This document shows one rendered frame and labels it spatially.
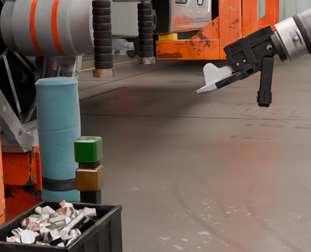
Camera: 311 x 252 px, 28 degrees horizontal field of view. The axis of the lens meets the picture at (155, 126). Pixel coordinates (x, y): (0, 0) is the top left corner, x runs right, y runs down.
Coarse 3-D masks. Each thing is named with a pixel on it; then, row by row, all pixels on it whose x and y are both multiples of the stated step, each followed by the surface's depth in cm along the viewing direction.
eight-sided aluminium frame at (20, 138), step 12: (60, 60) 166; (72, 60) 165; (60, 72) 167; (72, 72) 163; (0, 96) 124; (0, 108) 124; (0, 120) 126; (12, 120) 130; (36, 120) 153; (0, 132) 133; (12, 132) 129; (24, 132) 134; (36, 132) 141; (12, 144) 133; (24, 144) 134; (36, 144) 141
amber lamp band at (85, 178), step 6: (78, 168) 107; (84, 168) 106; (90, 168) 106; (96, 168) 106; (102, 168) 108; (78, 174) 106; (84, 174) 106; (90, 174) 106; (96, 174) 106; (102, 174) 108; (78, 180) 107; (84, 180) 106; (90, 180) 106; (96, 180) 106; (102, 180) 109; (78, 186) 107; (84, 186) 106; (90, 186) 106; (96, 186) 106; (102, 186) 109
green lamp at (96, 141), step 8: (88, 136) 108; (96, 136) 108; (80, 144) 105; (88, 144) 105; (96, 144) 105; (80, 152) 106; (88, 152) 105; (96, 152) 105; (80, 160) 106; (88, 160) 106; (96, 160) 105
